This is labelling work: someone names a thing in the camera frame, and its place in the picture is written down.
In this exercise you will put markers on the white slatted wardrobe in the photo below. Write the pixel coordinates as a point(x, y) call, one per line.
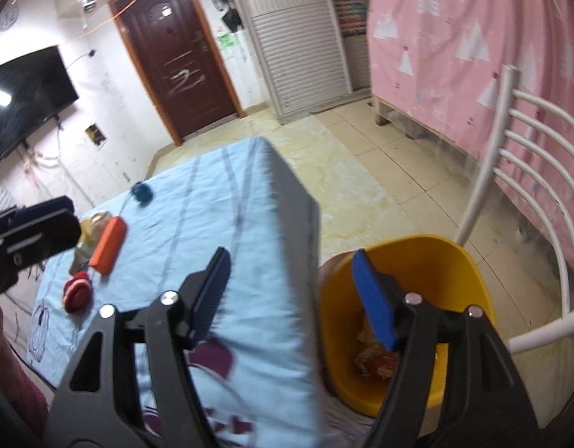
point(291, 42)

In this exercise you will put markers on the black wall television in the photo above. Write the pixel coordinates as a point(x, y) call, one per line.
point(25, 98)

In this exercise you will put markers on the hanging black bags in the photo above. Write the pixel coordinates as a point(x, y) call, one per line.
point(228, 14)

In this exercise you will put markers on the red snack bag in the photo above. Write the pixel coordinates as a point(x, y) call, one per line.
point(384, 365)

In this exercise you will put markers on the white metal chair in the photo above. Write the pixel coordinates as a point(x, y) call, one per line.
point(511, 149)

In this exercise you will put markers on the yellow plastic bin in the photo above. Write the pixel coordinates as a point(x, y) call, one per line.
point(408, 261)

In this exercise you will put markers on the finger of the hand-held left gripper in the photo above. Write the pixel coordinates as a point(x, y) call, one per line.
point(46, 206)
point(44, 238)

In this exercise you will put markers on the white lattice panel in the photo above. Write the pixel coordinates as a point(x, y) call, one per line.
point(0, 193)

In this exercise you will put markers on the light blue printed tablecloth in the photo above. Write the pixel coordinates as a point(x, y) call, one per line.
point(249, 224)

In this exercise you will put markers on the wooden bed frame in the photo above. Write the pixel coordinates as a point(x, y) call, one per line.
point(380, 112)

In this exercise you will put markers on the pink tree-print sheet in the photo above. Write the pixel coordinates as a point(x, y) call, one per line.
point(478, 56)

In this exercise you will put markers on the cream cloth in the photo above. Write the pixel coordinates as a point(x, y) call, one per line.
point(96, 225)

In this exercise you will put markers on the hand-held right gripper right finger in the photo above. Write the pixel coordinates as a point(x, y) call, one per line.
point(375, 298)

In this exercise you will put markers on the pale wrapper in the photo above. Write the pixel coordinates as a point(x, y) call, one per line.
point(367, 336)

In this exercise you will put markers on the dark brown wooden door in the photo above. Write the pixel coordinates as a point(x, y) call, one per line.
point(175, 60)

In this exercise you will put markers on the open wall junction box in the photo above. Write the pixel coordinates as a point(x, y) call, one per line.
point(95, 135)

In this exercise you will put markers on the round wall clock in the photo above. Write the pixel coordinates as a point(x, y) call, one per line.
point(7, 15)

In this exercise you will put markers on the blue yarn ball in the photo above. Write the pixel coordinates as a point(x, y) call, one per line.
point(142, 192)

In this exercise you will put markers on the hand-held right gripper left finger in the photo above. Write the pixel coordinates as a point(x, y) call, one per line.
point(212, 284)

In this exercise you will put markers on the colourful grid wall poster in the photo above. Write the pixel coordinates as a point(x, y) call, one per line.
point(346, 4)

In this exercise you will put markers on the orange box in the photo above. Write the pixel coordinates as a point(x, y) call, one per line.
point(109, 245)

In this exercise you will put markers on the person's left forearm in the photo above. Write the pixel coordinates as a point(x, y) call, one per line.
point(16, 382)

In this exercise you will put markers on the red round toy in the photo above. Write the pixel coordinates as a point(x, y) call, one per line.
point(77, 291)

